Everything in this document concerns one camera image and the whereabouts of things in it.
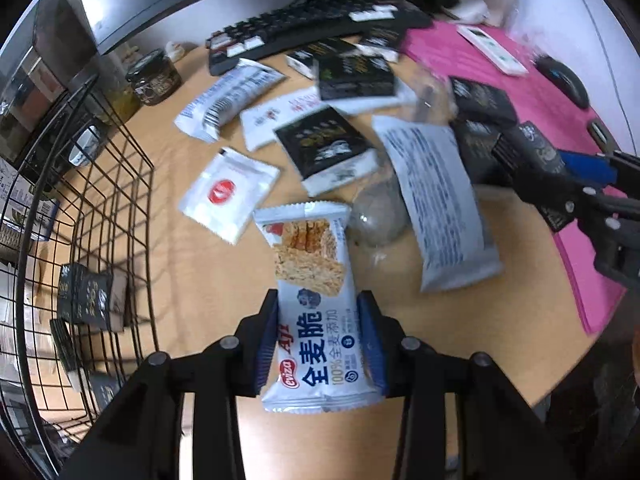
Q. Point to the large white printed packet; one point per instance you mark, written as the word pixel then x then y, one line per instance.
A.
pixel 440 200

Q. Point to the white ceramic bowl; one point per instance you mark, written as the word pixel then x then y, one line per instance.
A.
pixel 87 145

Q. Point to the black keyboard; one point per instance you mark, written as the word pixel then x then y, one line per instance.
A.
pixel 300 25

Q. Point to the dark flat device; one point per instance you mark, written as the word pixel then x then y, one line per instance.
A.
pixel 600 133

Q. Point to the clear storage drawer unit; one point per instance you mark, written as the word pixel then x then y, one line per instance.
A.
pixel 40 70

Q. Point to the black computer mouse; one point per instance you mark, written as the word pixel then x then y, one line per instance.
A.
pixel 562 80

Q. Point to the white blue carton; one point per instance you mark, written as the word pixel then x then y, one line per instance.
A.
pixel 20 210

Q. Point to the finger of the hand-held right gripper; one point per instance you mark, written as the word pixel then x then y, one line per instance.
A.
pixel 590 167
pixel 575 200

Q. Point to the dark glass jar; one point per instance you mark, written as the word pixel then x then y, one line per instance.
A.
pixel 152 80

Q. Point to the small white figurine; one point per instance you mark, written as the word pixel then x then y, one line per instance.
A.
pixel 175 50

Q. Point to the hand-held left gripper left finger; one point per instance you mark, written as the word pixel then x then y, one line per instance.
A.
pixel 267 340

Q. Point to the clear plastic container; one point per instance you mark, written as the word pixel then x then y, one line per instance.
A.
pixel 120 95

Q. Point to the clear plastic bag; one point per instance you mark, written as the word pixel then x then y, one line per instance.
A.
pixel 380 215

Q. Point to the crinkled clear plastic wrap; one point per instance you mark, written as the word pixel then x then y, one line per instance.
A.
pixel 540 5

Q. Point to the white sachet red logo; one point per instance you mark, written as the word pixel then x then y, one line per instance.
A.
pixel 225 195

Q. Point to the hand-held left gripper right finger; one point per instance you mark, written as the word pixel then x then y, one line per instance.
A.
pixel 370 345

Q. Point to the white blue-print long packet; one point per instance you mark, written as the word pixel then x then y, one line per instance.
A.
pixel 225 96

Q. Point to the pink desk mat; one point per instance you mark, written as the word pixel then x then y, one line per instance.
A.
pixel 435 50

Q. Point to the black tissue pack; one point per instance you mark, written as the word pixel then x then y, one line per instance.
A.
pixel 64 347
pixel 381 38
pixel 530 145
pixel 475 152
pixel 480 97
pixel 100 391
pixel 355 76
pixel 320 142
pixel 82 295
pixel 310 56

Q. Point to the white cereal bar packet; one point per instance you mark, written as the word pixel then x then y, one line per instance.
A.
pixel 315 350

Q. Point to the white remote control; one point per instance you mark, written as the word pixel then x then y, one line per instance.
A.
pixel 492 50

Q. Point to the wooden desktop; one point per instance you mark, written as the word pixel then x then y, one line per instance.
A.
pixel 200 280

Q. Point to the white packet red text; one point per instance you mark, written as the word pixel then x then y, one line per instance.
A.
pixel 277 116

